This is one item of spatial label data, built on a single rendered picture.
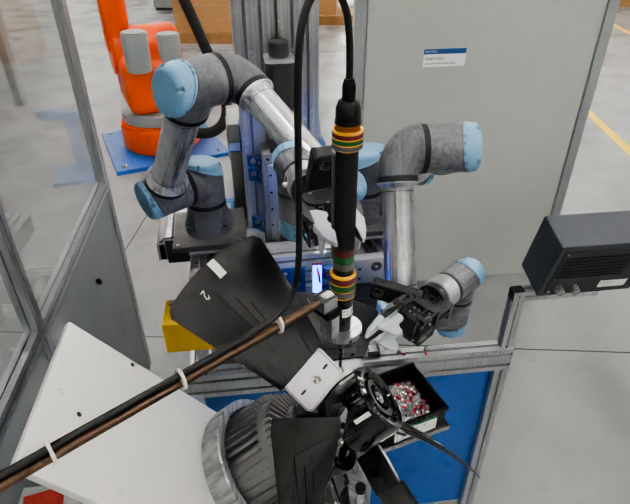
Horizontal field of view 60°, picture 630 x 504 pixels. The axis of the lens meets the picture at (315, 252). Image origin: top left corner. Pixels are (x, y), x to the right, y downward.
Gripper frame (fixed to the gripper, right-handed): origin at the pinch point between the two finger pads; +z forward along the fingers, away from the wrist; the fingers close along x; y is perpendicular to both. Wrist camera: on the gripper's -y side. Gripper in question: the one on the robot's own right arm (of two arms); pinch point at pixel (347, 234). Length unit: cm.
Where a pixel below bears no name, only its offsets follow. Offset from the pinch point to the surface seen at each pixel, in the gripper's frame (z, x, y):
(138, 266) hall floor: -229, 50, 149
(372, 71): -170, -74, 26
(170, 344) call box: -39, 30, 48
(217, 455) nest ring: 7.3, 24.0, 33.3
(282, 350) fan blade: 1.5, 11.1, 19.1
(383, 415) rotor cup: 11.9, -2.7, 27.9
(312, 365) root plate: 2.7, 6.5, 22.7
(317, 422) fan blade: 20.7, 11.1, 14.2
